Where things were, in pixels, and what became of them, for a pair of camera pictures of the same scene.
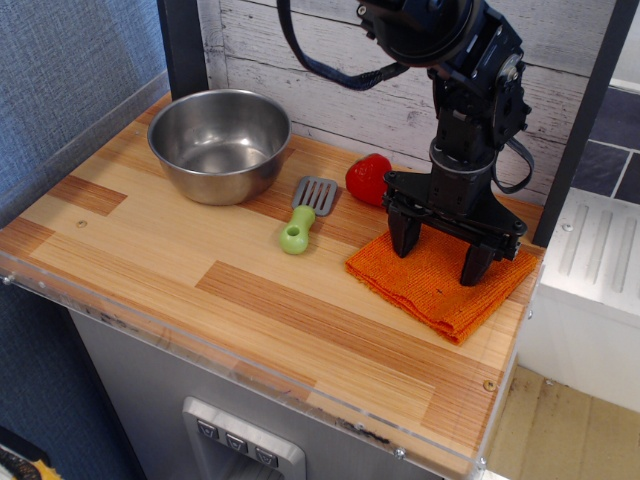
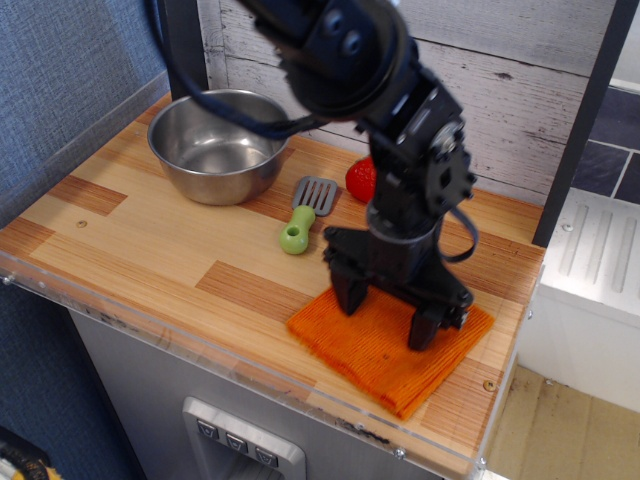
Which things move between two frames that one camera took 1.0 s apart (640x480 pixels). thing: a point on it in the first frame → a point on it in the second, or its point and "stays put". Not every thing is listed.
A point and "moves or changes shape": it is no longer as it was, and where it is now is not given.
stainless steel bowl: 220,147 stays put
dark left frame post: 183,45 stays put
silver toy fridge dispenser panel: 228,446 stays put
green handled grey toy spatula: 315,195 stays put
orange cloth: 427,287 moves or changes shape
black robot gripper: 459,202 → 413,273
